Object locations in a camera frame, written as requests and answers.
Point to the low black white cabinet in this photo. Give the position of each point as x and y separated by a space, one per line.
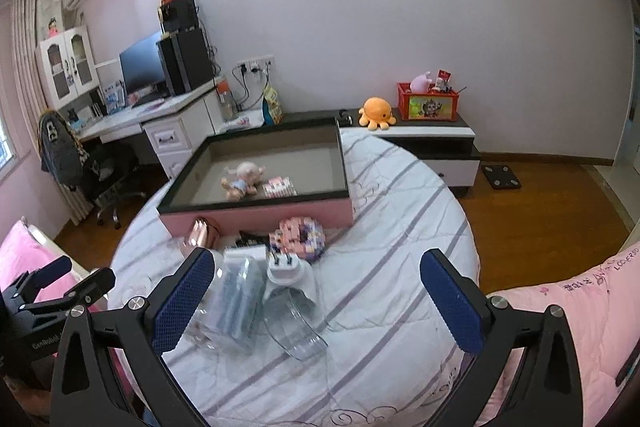
425 132

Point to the small black device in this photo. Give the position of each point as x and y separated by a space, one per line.
345 116

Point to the bottle with orange cap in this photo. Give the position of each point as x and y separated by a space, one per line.
227 102

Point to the black computer tower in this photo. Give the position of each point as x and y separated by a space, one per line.
185 62

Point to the black bathroom scale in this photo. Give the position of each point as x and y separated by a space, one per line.
501 177

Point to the small figure with pink dress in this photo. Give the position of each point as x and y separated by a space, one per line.
52 28

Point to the rose gold round box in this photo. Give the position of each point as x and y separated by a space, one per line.
200 232

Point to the loose papers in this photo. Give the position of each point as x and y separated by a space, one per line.
242 123

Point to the dark shallow tray box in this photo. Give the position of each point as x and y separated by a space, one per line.
260 217

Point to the white plug charger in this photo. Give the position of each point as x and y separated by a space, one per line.
287 274

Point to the pink doughnut block toy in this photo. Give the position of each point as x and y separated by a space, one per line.
310 248

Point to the red white packet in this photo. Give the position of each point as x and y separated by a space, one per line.
442 79

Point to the small doll in blue dress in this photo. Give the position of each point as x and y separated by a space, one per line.
242 179

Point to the white hutch cabinet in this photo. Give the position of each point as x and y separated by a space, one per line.
70 67

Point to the yellow blue snack bag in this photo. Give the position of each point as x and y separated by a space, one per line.
272 104

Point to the clear glass bottle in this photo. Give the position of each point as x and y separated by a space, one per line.
295 332

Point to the white desk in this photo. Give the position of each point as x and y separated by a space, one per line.
170 137

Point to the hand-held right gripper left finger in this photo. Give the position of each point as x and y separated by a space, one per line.
182 302

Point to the white wall outlet strip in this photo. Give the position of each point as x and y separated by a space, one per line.
257 63

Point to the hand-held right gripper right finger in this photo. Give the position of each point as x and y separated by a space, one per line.
452 307

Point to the clear plastic jar with packets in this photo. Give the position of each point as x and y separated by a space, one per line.
235 307

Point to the black office chair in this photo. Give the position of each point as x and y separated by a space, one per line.
110 177

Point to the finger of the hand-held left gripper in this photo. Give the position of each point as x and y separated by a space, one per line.
50 269
92 287

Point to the blue white boxes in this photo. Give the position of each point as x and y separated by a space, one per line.
112 97

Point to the black computer monitor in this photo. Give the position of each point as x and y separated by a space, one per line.
142 64

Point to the black box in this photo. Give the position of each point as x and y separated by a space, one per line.
177 14

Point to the pink pillow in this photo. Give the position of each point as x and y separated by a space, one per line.
20 247

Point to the orange octopus plush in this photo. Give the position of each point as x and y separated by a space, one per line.
377 109

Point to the red storage crate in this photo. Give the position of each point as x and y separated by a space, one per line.
430 107

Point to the pink blanket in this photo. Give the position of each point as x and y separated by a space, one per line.
590 307

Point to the black patterned pouch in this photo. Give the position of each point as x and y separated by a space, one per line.
250 238

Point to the dark skull print jacket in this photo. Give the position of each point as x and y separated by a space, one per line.
57 152

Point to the small pink plush toy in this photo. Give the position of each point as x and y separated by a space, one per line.
277 188

